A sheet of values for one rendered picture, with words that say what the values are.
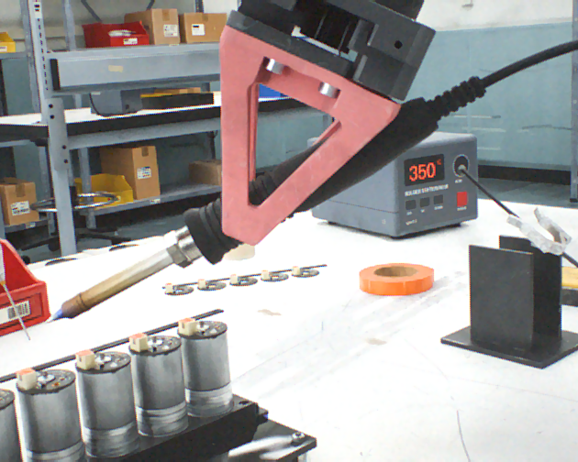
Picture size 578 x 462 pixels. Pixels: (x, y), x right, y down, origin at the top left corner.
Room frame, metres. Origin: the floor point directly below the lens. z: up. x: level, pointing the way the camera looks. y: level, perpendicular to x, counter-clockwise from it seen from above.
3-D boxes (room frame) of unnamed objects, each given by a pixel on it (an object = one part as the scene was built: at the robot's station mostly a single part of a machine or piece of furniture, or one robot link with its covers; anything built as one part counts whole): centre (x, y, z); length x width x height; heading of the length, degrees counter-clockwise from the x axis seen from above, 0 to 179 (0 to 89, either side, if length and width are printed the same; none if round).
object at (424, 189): (0.91, -0.11, 0.80); 0.15 x 0.12 x 0.10; 32
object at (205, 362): (0.40, 0.05, 0.79); 0.02 x 0.02 x 0.05
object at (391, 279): (0.67, -0.08, 0.76); 0.06 x 0.06 x 0.01
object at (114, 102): (3.15, 0.60, 0.80); 0.15 x 0.12 x 0.10; 60
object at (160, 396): (0.38, 0.07, 0.79); 0.02 x 0.02 x 0.05
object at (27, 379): (0.34, 0.11, 0.82); 0.01 x 0.01 x 0.01; 42
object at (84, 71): (3.25, 0.25, 0.90); 1.30 x 0.06 x 0.12; 131
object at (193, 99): (3.35, 0.40, 0.77); 0.24 x 0.16 x 0.04; 130
